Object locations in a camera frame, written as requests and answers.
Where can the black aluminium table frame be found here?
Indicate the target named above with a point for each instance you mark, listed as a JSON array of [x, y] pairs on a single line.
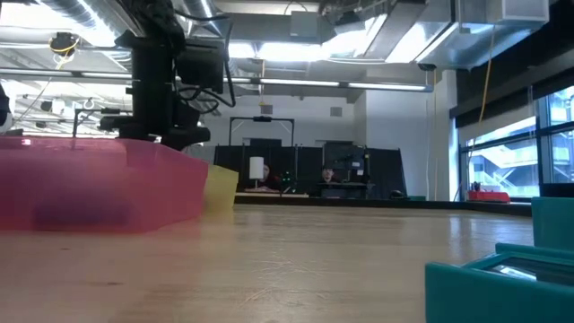
[[381, 203]]

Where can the ceiling security camera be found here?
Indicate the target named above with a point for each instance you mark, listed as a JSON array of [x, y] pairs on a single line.
[[426, 67]]

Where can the white cylinder lamp shade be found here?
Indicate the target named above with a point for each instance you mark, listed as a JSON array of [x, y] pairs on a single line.
[[256, 168]]

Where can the large dark-framed window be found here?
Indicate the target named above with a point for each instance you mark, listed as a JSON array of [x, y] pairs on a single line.
[[502, 170]]

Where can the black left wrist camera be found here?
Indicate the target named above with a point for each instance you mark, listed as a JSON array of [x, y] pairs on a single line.
[[200, 65]]

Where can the black round object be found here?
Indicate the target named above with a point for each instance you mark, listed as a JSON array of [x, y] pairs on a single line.
[[397, 195]]

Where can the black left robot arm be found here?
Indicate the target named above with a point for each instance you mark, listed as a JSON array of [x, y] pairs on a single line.
[[157, 18]]

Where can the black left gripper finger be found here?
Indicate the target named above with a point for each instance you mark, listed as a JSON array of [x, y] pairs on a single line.
[[186, 138], [139, 131]]

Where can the background wooden table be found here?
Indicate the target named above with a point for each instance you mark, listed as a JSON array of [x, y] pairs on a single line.
[[269, 195]]

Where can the red background box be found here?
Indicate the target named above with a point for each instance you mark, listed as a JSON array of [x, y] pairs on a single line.
[[493, 197]]

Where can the red translucent bin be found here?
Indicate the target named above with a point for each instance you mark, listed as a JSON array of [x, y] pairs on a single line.
[[89, 179]]

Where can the ceiling tube light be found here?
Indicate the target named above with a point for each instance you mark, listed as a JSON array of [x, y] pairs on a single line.
[[314, 83], [67, 74]]

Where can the person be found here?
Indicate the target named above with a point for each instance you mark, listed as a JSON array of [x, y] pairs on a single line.
[[330, 175], [267, 172]]

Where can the black partition curtain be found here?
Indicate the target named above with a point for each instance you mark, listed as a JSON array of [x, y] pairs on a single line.
[[305, 166]]

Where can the square wall vent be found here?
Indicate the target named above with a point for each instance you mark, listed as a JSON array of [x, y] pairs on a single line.
[[336, 111], [266, 109]]

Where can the grey ceiling box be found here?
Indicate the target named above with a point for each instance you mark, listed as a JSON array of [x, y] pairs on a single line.
[[309, 24]]

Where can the black camera stand frame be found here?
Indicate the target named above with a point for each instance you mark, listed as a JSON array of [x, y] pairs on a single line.
[[262, 119]]

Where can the dark monitor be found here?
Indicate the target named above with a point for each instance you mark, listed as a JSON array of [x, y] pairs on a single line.
[[343, 157]]

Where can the yellow translucent bin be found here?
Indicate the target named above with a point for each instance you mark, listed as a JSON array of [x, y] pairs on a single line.
[[222, 190]]

